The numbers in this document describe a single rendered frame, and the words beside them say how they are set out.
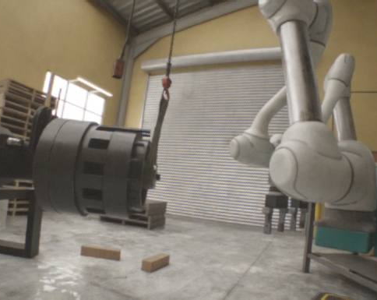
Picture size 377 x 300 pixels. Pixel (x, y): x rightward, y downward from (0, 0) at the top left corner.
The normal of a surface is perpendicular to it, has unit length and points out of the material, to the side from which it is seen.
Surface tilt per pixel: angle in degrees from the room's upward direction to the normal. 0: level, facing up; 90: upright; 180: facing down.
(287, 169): 96
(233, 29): 90
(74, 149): 74
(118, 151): 69
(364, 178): 90
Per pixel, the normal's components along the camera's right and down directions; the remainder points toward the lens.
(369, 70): -0.42, -0.15
